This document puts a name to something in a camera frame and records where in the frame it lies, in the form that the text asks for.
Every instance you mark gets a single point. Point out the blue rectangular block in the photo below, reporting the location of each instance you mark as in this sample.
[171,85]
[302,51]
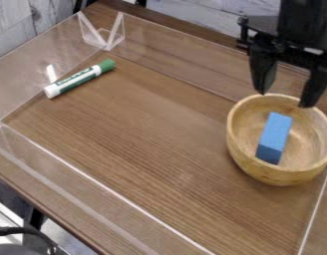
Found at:
[274,138]

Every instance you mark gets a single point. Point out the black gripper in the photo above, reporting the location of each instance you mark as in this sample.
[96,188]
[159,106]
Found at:
[267,49]

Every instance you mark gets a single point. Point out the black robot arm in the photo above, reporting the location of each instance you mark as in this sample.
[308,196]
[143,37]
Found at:
[291,38]

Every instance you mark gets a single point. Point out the green and white marker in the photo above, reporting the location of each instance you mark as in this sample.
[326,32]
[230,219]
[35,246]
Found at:
[65,85]

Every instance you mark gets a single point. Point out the brown wooden bowl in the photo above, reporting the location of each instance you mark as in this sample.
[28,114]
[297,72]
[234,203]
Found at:
[305,155]

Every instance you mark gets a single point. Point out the clear acrylic tray wall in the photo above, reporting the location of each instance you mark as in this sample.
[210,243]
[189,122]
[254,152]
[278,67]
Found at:
[123,158]

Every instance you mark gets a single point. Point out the black table leg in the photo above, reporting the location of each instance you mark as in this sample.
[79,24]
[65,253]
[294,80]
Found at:
[37,218]

